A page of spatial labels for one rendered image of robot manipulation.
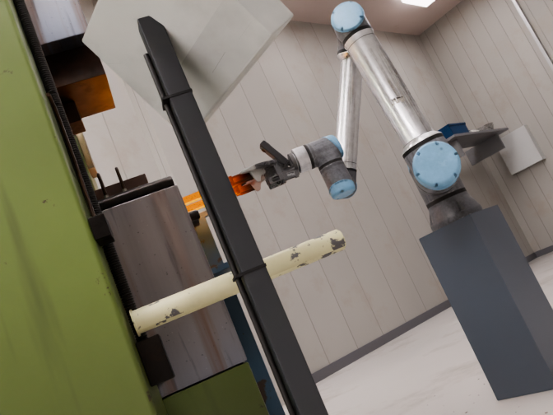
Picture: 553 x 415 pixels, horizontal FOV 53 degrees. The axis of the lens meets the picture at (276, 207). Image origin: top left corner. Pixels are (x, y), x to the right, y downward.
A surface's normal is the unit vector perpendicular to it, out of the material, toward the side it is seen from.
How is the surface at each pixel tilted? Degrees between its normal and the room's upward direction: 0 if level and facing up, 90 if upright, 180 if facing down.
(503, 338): 90
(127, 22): 120
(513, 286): 90
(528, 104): 90
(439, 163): 95
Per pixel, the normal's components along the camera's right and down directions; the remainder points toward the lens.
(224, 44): -0.47, 0.62
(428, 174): -0.22, -0.03
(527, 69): -0.70, 0.15
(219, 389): 0.14, -0.28
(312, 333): 0.59, -0.41
